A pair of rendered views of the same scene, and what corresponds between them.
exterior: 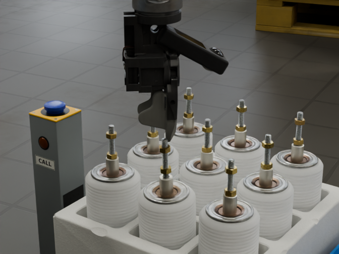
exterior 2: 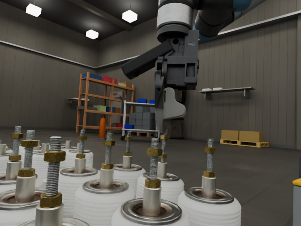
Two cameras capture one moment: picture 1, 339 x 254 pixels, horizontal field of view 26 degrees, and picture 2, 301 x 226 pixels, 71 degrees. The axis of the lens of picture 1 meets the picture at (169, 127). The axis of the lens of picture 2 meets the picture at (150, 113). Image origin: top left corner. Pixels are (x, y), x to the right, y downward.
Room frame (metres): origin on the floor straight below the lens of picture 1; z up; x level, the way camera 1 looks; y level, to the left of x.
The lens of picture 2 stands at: (1.50, 0.09, 0.35)
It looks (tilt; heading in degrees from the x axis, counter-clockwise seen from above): 4 degrees up; 195
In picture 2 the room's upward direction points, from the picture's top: 3 degrees clockwise
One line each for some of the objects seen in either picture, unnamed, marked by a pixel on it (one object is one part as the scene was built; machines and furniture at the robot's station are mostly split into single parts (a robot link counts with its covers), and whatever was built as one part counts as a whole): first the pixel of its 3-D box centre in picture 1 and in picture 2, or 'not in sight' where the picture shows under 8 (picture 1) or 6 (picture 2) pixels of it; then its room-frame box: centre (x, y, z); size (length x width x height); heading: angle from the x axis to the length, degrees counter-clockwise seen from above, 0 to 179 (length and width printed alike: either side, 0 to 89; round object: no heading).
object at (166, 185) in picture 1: (166, 185); (161, 170); (1.07, 0.01, 0.27); 0.02 x 0.02 x 0.03
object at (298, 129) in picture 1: (298, 132); (15, 147); (1.21, -0.23, 0.30); 0.01 x 0.01 x 0.08
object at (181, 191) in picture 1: (166, 192); (161, 176); (1.07, 0.00, 0.25); 0.08 x 0.08 x 0.01
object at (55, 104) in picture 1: (55, 108); not in sight; (1.28, 0.21, 0.32); 0.04 x 0.04 x 0.02
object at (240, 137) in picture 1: (240, 137); (25, 188); (1.27, -0.13, 0.26); 0.02 x 0.02 x 0.03
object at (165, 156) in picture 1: (165, 160); (163, 147); (1.07, 0.01, 0.31); 0.01 x 0.01 x 0.08
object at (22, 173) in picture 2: (240, 127); (27, 172); (1.27, -0.13, 0.29); 0.02 x 0.02 x 0.01; 28
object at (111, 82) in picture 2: not in sight; (107, 105); (-6.63, -4.09, 1.19); 2.64 x 0.70 x 2.39; 153
